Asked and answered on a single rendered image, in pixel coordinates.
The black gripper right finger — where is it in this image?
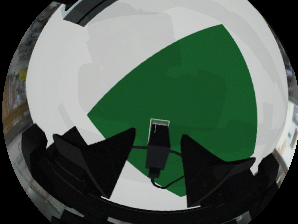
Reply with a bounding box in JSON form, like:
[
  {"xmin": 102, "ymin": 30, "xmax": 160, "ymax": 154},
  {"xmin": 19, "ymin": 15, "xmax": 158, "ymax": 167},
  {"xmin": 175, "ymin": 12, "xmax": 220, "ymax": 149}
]
[{"xmin": 181, "ymin": 135, "xmax": 257, "ymax": 208}]

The green circuit board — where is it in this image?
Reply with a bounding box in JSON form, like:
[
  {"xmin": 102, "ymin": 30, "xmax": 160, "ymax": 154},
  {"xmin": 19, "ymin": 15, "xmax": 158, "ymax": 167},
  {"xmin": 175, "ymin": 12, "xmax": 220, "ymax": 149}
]
[{"xmin": 86, "ymin": 24, "xmax": 258, "ymax": 163}]

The black connector plug with cable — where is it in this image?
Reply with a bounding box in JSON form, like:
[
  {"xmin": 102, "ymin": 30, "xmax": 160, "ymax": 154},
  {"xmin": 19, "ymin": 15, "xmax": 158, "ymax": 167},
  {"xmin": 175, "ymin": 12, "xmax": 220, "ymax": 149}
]
[{"xmin": 132, "ymin": 124, "xmax": 185, "ymax": 189}]

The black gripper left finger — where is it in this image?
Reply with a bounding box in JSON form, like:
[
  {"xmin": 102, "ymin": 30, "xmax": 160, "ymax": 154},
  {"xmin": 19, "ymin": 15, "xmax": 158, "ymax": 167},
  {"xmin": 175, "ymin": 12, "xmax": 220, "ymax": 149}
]
[{"xmin": 52, "ymin": 128, "xmax": 136, "ymax": 198}]

